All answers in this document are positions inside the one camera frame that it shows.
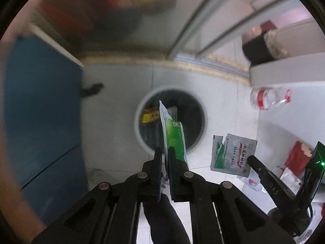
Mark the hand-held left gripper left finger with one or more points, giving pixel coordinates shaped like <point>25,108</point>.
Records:
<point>158,172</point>

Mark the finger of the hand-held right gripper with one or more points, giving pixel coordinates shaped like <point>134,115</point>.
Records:
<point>273,183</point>

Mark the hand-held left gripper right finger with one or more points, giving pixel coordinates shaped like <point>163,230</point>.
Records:
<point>172,175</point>

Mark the white sachet with red label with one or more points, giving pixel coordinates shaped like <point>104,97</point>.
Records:
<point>238,152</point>

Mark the torn green and white sachet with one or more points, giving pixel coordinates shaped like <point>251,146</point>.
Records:
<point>217,156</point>

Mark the round white trash bin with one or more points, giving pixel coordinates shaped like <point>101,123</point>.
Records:
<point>189,109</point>

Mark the crumpled white wrapper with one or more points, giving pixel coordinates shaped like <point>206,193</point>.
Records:
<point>290,179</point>

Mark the small pink and white wrapper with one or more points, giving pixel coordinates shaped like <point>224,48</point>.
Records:
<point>254,183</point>

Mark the red snack packet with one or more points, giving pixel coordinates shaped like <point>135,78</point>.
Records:
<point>295,157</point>

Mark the yellow packet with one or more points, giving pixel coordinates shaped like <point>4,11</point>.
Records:
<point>148,117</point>

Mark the clear plastic bottle red label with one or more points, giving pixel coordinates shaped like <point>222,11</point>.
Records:
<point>269,97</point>

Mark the blue cabinet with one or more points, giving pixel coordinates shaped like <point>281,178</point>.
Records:
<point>43,117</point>

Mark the black container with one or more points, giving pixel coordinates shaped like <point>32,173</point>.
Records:
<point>256,49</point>

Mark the beige cloth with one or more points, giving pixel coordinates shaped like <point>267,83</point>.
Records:
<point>276,45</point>

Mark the dark red box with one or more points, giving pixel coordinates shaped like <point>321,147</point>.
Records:
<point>269,26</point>

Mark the red cloth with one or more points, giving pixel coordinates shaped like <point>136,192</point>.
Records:
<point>83,2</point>

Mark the aluminium sliding door frame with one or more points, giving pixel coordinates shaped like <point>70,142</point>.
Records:
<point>203,20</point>

